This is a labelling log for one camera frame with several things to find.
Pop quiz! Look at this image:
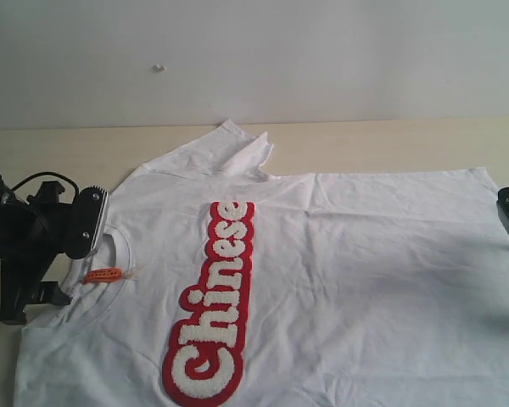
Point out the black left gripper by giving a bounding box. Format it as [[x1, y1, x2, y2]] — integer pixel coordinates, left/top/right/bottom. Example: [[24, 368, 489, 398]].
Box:
[[0, 181, 71, 325]]

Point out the white t-shirt red Chinese patch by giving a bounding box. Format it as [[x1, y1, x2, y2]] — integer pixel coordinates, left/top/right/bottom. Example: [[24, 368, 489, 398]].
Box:
[[14, 121, 509, 406]]

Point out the black left camera cable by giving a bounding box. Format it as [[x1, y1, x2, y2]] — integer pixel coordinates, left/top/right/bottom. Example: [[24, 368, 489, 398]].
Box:
[[13, 170, 81, 197]]

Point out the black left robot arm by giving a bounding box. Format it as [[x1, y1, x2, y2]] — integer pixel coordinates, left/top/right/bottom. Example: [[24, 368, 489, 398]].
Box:
[[0, 172, 71, 326]]

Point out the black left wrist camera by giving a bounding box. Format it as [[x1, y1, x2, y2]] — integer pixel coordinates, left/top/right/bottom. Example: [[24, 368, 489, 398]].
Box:
[[64, 186, 109, 259]]

